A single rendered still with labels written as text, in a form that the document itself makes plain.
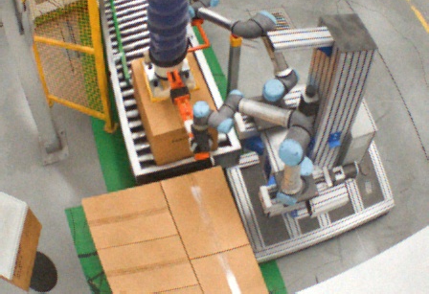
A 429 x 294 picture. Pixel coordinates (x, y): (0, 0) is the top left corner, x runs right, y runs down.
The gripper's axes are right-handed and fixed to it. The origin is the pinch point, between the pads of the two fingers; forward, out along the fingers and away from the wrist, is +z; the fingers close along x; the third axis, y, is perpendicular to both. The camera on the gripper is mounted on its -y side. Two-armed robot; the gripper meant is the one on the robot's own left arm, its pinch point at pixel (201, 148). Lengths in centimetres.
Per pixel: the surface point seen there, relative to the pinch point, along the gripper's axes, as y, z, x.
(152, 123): 38.1, 25.9, 17.2
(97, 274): -21, 121, 93
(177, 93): 35.2, -1.6, 2.4
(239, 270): -57, 66, -7
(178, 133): 29.7, 30.9, 3.9
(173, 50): 50, -22, 0
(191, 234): -21, 66, 13
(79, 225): 24, 121, 94
